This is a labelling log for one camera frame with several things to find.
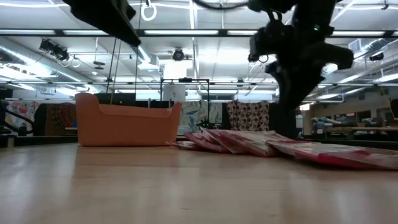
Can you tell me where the floral patterned fabric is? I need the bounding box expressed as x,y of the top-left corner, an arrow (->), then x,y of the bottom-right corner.
5,100 -> 42,133

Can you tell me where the round black ceiling fixture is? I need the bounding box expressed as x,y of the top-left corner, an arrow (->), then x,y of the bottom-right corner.
172,47 -> 186,62

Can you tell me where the cluttered workbench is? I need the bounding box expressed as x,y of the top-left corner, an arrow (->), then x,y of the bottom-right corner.
312,115 -> 398,141

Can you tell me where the dark red patterned fabric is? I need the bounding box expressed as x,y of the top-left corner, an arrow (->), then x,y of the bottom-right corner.
44,102 -> 77,136

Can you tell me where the black ceiling mounted device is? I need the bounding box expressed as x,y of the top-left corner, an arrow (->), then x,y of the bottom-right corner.
38,38 -> 71,62

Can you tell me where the white cylinder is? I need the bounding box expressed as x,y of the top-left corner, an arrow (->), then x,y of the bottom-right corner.
162,83 -> 187,103

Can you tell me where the black curved railing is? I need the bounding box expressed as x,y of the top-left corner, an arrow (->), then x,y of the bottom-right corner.
0,99 -> 35,137

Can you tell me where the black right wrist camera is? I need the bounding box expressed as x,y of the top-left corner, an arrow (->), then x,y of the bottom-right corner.
248,27 -> 274,63

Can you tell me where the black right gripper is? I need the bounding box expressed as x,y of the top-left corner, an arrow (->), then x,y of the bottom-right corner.
266,22 -> 355,139

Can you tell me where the brown dotted fabric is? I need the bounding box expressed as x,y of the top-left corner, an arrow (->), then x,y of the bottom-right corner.
226,100 -> 271,132

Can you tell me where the leaf patterned fabric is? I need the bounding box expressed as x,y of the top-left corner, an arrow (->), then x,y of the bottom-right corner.
179,100 -> 223,135

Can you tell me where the white cable ring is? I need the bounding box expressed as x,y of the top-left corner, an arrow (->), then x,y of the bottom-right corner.
141,0 -> 158,22

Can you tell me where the red popcorn bag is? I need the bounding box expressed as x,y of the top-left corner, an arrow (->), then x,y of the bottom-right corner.
266,139 -> 398,171
172,141 -> 201,151
183,131 -> 231,154
201,128 -> 259,155
217,129 -> 292,158

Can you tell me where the orange plastic basket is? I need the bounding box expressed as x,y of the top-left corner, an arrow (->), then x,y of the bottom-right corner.
74,92 -> 183,147

